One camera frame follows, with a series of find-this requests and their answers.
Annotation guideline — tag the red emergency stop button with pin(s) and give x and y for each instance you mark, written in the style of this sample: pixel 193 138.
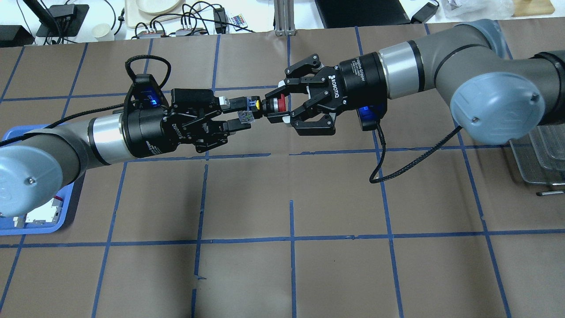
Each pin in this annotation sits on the red emergency stop button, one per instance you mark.
pixel 269 106

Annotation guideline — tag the blue plastic tray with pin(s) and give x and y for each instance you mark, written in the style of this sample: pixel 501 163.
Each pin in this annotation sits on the blue plastic tray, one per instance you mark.
pixel 70 197

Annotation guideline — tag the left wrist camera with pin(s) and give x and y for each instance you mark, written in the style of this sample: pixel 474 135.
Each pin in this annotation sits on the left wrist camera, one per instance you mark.
pixel 147 93

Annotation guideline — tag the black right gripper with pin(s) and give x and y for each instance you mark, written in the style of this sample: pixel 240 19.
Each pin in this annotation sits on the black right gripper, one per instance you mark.
pixel 358 78

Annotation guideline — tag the black monitor stand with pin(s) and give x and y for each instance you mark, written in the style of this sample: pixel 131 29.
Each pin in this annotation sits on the black monitor stand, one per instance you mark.
pixel 60 20

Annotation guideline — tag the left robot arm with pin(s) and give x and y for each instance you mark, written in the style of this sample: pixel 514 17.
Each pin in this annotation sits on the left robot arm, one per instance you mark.
pixel 45 160

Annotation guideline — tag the aluminium frame post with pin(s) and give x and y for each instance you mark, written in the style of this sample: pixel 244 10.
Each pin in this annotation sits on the aluminium frame post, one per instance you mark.
pixel 284 18

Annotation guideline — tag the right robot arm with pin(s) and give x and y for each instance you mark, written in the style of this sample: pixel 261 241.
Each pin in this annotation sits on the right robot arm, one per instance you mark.
pixel 492 98

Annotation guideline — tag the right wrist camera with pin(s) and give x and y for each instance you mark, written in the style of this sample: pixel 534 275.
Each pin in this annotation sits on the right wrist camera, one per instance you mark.
pixel 370 116

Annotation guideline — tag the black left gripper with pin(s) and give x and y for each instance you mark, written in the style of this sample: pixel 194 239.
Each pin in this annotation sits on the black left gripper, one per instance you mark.
pixel 149 132

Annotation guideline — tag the small remote control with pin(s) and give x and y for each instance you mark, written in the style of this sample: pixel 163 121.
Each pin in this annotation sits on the small remote control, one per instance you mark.
pixel 238 21

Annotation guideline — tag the silver wire mesh shelf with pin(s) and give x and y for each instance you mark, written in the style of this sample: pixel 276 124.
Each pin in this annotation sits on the silver wire mesh shelf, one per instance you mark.
pixel 540 158

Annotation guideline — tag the white circuit breaker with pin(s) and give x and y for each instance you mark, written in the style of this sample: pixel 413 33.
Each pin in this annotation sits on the white circuit breaker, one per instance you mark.
pixel 46 213

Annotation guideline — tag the clear plastic bag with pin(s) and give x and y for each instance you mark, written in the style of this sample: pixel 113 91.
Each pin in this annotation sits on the clear plastic bag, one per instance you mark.
pixel 471 10

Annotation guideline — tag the wooden cutting board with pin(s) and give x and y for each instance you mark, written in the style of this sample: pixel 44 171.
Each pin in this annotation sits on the wooden cutting board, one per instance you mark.
pixel 528 8

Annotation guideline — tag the white paper cup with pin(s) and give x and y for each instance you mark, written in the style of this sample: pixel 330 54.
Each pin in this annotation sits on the white paper cup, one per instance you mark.
pixel 103 33

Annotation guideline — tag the black power adapter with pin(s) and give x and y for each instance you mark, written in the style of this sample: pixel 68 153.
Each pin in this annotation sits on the black power adapter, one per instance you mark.
pixel 423 14

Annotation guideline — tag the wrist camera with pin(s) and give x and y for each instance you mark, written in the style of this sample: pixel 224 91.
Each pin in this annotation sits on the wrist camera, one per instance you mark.
pixel 370 116
pixel 147 93

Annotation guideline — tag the black closed laptop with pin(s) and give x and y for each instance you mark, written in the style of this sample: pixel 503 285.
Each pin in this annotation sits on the black closed laptop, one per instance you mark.
pixel 361 13

